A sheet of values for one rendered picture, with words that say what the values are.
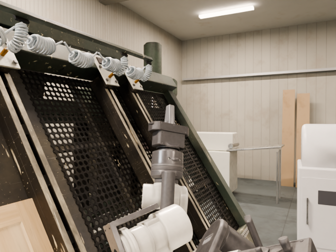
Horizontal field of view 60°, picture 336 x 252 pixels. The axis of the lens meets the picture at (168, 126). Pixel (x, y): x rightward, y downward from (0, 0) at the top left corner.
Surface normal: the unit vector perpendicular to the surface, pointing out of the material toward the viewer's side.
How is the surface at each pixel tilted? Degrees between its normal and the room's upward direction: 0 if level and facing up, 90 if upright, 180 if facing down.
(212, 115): 90
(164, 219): 32
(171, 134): 78
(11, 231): 58
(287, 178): 83
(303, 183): 90
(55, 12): 90
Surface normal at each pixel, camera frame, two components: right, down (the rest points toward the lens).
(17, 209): 0.75, -0.53
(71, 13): 0.89, 0.00
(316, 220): -0.40, 0.02
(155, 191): 0.11, -0.25
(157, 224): 0.20, -0.79
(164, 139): 0.49, -0.20
